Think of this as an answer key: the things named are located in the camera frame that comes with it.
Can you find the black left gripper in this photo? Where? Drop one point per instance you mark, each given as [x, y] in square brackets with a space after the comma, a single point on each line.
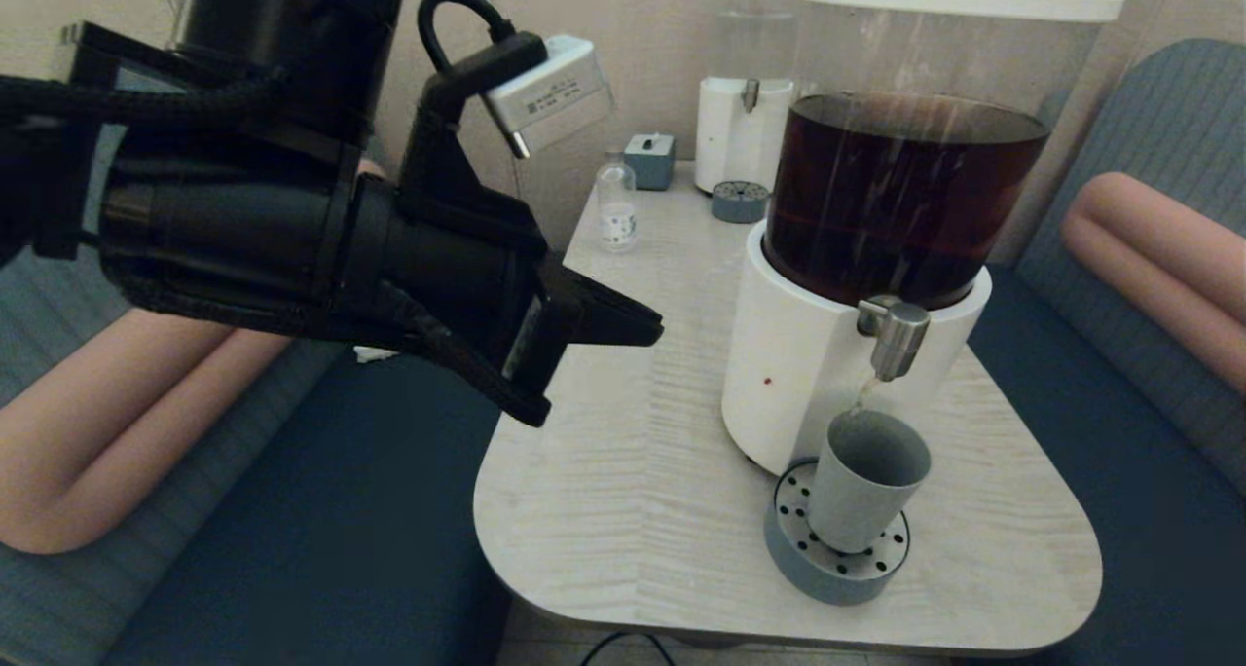
[458, 257]

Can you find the steel dispenser tap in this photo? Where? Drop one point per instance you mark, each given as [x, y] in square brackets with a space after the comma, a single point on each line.
[894, 335]

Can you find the grey plastic cup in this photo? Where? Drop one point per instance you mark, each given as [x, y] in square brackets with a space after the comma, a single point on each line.
[857, 496]

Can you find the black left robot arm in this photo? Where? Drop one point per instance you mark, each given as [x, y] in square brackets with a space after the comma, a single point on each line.
[243, 218]

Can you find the clear plastic bottle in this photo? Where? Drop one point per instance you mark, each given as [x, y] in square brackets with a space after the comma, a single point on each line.
[616, 208]

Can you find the small blue-grey box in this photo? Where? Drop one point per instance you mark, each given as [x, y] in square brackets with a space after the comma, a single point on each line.
[649, 163]

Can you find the small blue perforated drip tray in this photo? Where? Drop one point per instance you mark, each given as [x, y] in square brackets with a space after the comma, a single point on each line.
[738, 203]

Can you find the small white water dispenser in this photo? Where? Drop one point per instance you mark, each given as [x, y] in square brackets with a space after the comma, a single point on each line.
[735, 130]

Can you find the large white tea dispenser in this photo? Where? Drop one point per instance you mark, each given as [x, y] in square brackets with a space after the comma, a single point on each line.
[876, 189]

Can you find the round grey drip tray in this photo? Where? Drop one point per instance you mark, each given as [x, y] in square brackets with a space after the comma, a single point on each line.
[823, 578]

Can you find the teal upholstered bench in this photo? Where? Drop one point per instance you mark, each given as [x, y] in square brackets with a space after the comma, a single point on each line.
[1168, 111]
[292, 510]

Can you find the pink bolster cushion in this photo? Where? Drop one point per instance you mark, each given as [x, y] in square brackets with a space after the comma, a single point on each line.
[1158, 247]
[117, 403]

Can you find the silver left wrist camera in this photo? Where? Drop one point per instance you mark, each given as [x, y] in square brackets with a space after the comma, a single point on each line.
[550, 92]

